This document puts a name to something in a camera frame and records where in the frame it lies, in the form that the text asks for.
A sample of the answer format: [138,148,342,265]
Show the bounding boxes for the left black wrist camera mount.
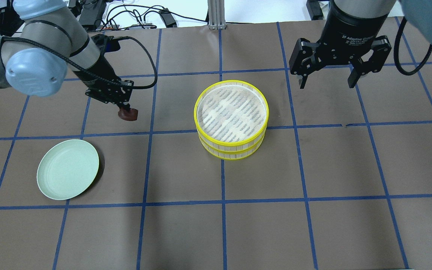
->
[90,34,121,55]

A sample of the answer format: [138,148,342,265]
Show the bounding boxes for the black power adapter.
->
[306,0,324,21]

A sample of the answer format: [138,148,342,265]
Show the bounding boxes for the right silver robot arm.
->
[288,0,432,89]

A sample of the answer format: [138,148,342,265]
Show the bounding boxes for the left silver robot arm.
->
[0,0,137,121]

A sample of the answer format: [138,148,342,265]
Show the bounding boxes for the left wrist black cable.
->
[0,36,158,90]

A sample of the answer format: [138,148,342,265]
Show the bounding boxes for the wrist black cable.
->
[0,36,158,90]
[393,19,432,76]

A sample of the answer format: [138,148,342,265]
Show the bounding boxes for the aluminium frame post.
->
[207,0,227,30]

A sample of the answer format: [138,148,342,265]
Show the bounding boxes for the light green plate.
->
[36,139,99,201]

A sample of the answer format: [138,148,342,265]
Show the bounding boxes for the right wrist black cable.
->
[393,19,432,76]

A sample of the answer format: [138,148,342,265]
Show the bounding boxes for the black power brick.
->
[158,10,178,29]

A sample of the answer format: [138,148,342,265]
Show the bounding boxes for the brown bun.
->
[118,108,138,122]

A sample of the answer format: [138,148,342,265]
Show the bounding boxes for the black electronics boxes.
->
[0,0,109,36]

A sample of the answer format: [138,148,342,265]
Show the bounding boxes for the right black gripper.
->
[289,0,392,89]

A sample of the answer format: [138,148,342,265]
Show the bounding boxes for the yellow bamboo steamer layer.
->
[193,79,270,147]
[198,131,266,160]

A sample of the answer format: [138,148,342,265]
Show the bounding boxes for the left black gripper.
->
[74,54,134,112]

